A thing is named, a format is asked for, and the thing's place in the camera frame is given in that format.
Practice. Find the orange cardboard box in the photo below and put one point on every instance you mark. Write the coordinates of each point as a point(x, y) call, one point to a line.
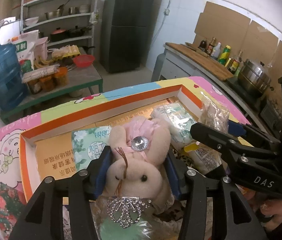
point(56, 160)

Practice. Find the green mini tissue bundle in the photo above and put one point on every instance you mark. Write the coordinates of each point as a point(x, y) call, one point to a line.
point(173, 120)

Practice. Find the steel cooking pot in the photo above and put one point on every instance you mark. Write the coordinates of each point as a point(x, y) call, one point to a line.
point(253, 77)

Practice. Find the grey kitchen counter cabinet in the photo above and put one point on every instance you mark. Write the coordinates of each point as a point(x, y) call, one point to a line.
point(176, 67)

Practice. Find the low grey green table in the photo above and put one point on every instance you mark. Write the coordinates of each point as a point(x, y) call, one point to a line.
point(81, 80)

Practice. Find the blue water jug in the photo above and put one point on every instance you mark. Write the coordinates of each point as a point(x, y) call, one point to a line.
point(3, 75)

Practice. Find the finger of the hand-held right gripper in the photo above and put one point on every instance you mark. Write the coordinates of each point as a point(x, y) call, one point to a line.
point(236, 128)
point(213, 137)

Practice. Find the stack of white bowls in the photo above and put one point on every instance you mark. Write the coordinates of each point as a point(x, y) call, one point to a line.
point(31, 21)

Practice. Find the egg tray in bag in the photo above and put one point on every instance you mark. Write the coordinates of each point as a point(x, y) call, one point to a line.
point(66, 51)

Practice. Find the dark grey refrigerator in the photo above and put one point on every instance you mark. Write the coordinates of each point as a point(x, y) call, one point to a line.
point(128, 30)

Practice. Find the green fluffy puff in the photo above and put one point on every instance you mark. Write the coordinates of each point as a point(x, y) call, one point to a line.
point(121, 230)

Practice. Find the red plastic basket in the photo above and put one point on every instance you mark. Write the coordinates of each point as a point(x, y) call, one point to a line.
point(83, 60)

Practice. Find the black induction cooker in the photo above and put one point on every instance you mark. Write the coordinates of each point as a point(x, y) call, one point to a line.
point(233, 83)

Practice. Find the black pot red lid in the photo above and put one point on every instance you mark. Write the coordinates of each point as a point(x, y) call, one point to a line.
point(58, 35)

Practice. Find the white green flour bag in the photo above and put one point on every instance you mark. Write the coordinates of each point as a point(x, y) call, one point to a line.
point(24, 47)

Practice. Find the orange pickle jar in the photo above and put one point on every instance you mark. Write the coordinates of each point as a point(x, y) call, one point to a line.
point(34, 87)
point(47, 83)
point(61, 77)

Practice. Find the bundle of chopsticks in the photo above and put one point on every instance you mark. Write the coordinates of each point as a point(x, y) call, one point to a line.
point(39, 73)

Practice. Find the beige plush rabbit pink dress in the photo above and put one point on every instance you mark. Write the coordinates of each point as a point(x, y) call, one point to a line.
point(133, 177)

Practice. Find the steel pots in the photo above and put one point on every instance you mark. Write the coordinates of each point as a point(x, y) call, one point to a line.
point(54, 14)

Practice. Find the dark sauce bottle red label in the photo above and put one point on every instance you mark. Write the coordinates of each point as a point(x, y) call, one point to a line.
point(211, 47)

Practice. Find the clear plastic bag beige contents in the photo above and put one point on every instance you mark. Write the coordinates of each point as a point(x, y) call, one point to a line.
point(214, 115)

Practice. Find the rhinestone tiara comb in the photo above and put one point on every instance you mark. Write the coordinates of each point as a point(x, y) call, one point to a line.
point(126, 210)

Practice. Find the person's right hand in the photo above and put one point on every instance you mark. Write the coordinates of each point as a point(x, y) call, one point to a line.
point(273, 210)

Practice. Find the cardboard sheets on wall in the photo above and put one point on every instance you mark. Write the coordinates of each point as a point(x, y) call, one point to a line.
point(221, 27)

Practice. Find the pink plastic bag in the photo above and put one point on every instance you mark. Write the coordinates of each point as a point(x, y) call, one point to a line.
point(41, 48)

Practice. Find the wooden cutting board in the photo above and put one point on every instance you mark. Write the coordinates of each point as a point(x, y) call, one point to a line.
point(201, 62)

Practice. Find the green white pad pack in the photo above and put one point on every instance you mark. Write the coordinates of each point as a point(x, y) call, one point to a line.
point(86, 142)

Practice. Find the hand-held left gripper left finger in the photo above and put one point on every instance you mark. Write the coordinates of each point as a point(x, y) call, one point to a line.
point(100, 180)

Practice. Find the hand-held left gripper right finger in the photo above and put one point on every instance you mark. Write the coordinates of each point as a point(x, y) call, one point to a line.
point(173, 180)

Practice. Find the bunch of bananas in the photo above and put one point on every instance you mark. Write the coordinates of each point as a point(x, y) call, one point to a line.
point(43, 62)

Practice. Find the green yellow bottle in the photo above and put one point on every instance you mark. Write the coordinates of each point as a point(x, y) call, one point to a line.
point(224, 55)

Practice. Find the white plastic bottle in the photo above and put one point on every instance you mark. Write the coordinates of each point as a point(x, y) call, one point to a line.
point(216, 52)

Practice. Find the black wok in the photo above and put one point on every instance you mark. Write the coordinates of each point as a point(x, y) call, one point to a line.
point(77, 32)

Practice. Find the leopard print plush toy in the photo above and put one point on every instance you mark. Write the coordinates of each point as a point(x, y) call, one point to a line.
point(183, 160)

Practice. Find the wall socket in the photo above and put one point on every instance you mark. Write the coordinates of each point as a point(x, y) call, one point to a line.
point(167, 11)

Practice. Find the floral tissue pack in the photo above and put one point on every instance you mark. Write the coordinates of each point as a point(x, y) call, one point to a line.
point(1, 205)

